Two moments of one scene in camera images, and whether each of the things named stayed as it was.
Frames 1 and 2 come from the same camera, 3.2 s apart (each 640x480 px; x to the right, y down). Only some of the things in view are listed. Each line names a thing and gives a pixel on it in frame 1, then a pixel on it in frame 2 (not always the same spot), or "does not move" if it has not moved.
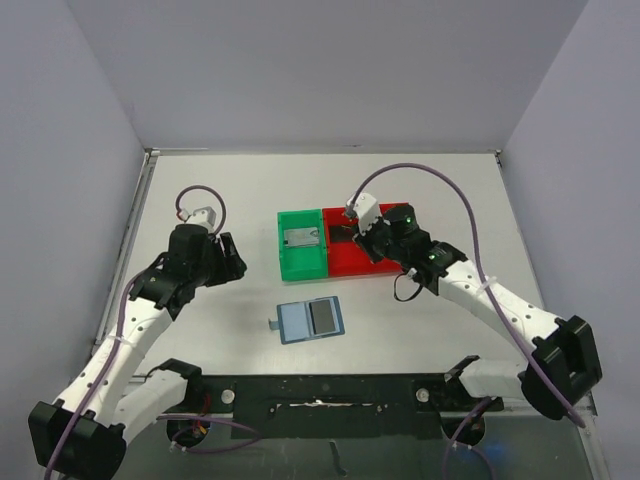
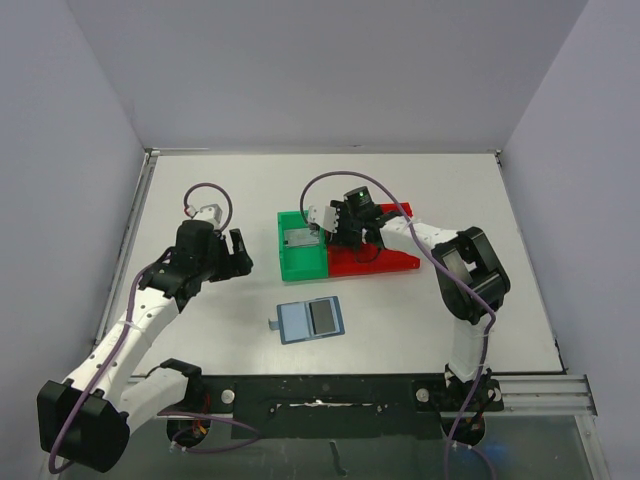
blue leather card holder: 294,320 does not move
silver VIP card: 302,236 does not move
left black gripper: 220,258 does not move
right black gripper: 368,238 to 343,232
